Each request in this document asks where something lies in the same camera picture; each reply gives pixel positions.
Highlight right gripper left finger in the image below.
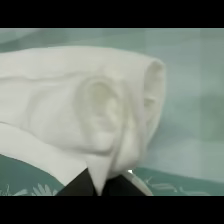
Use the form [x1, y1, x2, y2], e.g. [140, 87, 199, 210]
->
[56, 167, 98, 197]

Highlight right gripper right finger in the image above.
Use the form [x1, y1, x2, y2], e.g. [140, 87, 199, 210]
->
[100, 174, 147, 197]

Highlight white shirt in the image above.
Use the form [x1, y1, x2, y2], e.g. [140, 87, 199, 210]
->
[0, 45, 167, 197]

